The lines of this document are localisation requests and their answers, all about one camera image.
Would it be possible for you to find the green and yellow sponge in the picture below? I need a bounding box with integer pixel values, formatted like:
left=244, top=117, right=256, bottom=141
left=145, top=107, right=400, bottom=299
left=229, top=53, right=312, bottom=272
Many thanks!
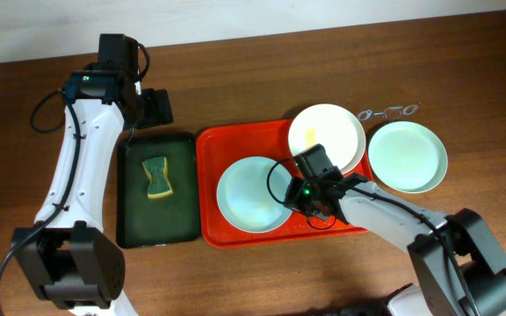
left=142, top=156, right=173, bottom=199

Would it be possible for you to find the cream white plate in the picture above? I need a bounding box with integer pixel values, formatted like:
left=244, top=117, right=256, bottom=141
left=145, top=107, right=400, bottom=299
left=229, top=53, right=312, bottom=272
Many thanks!
left=288, top=104, right=366, bottom=174

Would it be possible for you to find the light blue plate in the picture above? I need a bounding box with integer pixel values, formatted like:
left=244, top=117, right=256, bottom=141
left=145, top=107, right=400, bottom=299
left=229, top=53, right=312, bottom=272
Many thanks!
left=216, top=156, right=292, bottom=233

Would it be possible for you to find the pale green plate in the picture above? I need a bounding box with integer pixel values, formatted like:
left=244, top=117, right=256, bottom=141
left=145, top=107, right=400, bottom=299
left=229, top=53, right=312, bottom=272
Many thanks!
left=367, top=121, right=448, bottom=194

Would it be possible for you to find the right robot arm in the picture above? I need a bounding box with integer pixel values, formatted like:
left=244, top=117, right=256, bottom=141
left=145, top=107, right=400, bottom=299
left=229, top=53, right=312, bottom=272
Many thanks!
left=282, top=144, right=506, bottom=315

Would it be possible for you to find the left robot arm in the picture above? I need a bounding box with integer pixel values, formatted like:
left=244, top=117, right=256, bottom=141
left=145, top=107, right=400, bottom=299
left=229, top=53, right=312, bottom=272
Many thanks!
left=4, top=33, right=174, bottom=315

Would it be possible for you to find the red plastic tray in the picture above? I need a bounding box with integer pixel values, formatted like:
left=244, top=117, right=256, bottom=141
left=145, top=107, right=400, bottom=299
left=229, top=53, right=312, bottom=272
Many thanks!
left=196, top=119, right=365, bottom=248

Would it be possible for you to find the dark green plastic tray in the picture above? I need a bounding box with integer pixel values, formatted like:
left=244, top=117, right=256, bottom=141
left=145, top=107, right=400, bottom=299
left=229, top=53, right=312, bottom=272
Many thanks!
left=116, top=132, right=200, bottom=248

